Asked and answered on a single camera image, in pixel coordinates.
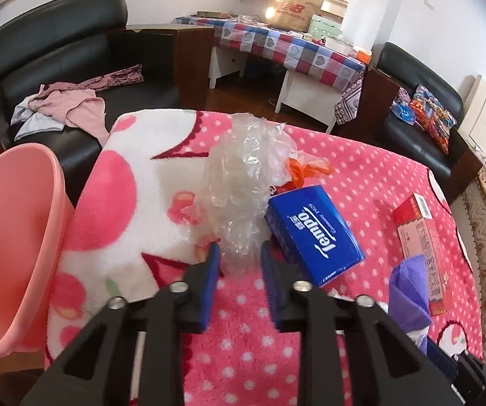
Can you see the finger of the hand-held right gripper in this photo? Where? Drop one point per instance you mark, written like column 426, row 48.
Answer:
column 439, row 357

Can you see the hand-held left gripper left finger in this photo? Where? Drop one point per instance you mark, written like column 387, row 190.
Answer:
column 211, row 287

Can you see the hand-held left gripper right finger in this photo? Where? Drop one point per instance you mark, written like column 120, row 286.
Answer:
column 274, row 296

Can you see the purple face mask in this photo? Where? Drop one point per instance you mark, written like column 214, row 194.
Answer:
column 407, row 292

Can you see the clear plastic wrap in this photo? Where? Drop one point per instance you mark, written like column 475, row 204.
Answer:
column 238, row 177

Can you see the pink plastic bin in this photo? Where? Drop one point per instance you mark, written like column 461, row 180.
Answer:
column 10, row 228

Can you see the blue tissue pack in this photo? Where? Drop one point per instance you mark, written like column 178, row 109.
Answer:
column 314, row 232

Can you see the orange crumpled wrapper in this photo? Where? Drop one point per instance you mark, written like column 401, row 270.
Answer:
column 300, row 173

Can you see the red cardboard box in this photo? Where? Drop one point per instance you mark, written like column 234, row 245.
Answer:
column 416, row 228

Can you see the pink dotted printed blanket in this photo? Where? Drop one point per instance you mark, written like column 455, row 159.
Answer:
column 374, row 177

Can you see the white desk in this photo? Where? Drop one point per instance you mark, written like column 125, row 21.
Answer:
column 302, row 97

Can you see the small black leather armchair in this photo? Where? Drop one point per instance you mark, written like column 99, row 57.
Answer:
column 412, row 148

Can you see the pink garment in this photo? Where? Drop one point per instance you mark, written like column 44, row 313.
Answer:
column 82, row 110

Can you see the blue crumpled bag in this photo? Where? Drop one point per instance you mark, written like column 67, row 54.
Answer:
column 402, row 113

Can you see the dark wooden side cabinet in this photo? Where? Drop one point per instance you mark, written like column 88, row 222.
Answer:
column 192, row 63

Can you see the dark wooden side table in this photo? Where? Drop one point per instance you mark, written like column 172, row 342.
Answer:
column 374, row 93

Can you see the maroon patterned cloth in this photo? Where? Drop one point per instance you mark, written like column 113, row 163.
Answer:
column 120, row 76

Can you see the checked patterned cloth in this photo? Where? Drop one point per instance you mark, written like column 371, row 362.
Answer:
column 402, row 96

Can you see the colourful printed cushion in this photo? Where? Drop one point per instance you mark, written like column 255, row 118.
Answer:
column 433, row 118

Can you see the white grey garment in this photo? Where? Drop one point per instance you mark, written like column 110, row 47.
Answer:
column 35, row 124

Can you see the checkered heart tablecloth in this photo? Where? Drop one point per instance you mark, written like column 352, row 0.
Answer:
column 276, row 44

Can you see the orange box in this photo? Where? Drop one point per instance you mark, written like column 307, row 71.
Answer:
column 363, row 56

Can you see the white container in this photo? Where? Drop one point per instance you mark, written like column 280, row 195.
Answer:
column 338, row 43

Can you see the green box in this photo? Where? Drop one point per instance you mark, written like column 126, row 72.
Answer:
column 325, row 27

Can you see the brown paper bag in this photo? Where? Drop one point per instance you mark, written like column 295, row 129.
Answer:
column 293, row 8

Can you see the wide black leather armchair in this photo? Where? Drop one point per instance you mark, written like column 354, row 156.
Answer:
column 57, row 29

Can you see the white wall switch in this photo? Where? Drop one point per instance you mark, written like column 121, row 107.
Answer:
column 429, row 3

